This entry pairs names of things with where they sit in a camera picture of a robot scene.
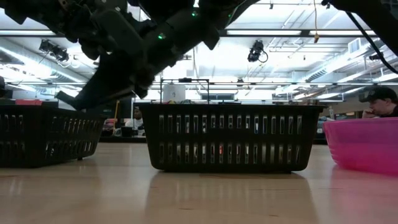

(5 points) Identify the yellow hanging cord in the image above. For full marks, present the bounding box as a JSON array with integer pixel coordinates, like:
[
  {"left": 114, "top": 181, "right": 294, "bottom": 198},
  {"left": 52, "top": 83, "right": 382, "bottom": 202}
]
[{"left": 113, "top": 99, "right": 121, "bottom": 131}]

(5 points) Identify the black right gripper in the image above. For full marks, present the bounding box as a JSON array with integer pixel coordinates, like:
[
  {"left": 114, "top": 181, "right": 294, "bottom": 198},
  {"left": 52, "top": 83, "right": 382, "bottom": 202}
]
[{"left": 55, "top": 11, "right": 156, "bottom": 110}]

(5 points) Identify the pink translucent plastic bowl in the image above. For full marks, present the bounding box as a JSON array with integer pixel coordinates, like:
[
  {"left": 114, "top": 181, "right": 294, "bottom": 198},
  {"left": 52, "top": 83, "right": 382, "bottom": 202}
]
[{"left": 322, "top": 117, "right": 398, "bottom": 177}]

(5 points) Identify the red flat object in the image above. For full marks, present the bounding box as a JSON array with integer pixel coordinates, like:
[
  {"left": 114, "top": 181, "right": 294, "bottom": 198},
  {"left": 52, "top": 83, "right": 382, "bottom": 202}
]
[{"left": 14, "top": 98, "right": 44, "bottom": 106}]

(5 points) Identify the black slotted plastic basket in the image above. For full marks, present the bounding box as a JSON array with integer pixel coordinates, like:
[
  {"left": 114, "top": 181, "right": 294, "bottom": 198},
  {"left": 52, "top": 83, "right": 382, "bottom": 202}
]
[
  {"left": 0, "top": 104, "right": 106, "bottom": 169},
  {"left": 136, "top": 103, "right": 326, "bottom": 174}
]

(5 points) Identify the black overhead beam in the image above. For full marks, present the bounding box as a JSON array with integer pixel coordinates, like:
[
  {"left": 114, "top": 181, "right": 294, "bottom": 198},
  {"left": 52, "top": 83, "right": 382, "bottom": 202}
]
[{"left": 0, "top": 28, "right": 398, "bottom": 38}]

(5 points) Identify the yellow cord with plug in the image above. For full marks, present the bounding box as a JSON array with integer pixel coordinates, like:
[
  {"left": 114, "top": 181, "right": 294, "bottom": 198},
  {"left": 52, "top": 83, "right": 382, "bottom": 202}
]
[{"left": 313, "top": 0, "right": 320, "bottom": 44}]

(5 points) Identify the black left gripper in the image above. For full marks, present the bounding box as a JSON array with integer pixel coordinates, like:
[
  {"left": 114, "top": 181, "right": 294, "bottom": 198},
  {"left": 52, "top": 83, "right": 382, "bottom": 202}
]
[{"left": 40, "top": 0, "right": 94, "bottom": 44}]

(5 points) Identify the black hanging camera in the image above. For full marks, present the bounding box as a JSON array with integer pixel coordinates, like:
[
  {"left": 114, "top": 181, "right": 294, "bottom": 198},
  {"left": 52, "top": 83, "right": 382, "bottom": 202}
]
[
  {"left": 39, "top": 39, "right": 70, "bottom": 63},
  {"left": 247, "top": 39, "right": 269, "bottom": 64}
]

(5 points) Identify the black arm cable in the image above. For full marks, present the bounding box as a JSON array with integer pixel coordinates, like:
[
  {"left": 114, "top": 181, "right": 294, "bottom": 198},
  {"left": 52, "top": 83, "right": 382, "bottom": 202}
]
[{"left": 344, "top": 11, "right": 398, "bottom": 75}]

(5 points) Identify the white box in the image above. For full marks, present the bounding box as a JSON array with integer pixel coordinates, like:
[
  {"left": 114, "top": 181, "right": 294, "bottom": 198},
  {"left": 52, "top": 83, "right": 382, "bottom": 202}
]
[{"left": 162, "top": 83, "right": 187, "bottom": 103}]

